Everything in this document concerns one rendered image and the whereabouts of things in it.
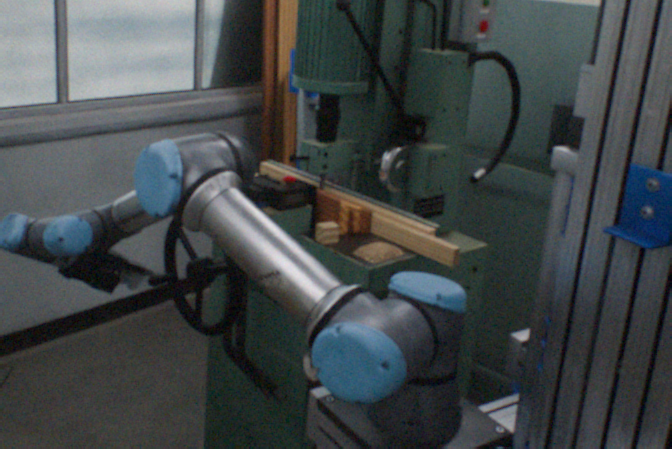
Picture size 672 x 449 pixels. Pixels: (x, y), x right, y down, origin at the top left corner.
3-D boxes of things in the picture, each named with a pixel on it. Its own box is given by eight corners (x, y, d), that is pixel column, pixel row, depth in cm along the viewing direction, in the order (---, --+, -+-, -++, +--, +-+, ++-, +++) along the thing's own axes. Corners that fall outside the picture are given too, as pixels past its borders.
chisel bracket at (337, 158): (297, 174, 193) (300, 140, 190) (340, 167, 202) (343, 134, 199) (317, 182, 188) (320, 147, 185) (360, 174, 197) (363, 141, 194)
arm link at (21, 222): (10, 248, 151) (-13, 249, 156) (60, 264, 159) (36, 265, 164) (23, 209, 154) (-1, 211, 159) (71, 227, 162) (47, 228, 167)
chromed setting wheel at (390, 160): (373, 194, 191) (378, 143, 188) (408, 187, 199) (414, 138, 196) (382, 197, 189) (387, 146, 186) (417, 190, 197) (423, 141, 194)
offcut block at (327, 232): (322, 244, 173) (323, 228, 172) (315, 239, 175) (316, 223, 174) (338, 242, 175) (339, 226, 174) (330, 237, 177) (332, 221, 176)
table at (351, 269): (170, 217, 199) (170, 194, 197) (267, 199, 219) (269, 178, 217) (333, 307, 157) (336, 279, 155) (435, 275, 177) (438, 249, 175)
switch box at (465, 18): (446, 39, 194) (455, -29, 189) (472, 39, 201) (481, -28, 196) (466, 43, 190) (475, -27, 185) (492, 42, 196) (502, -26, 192)
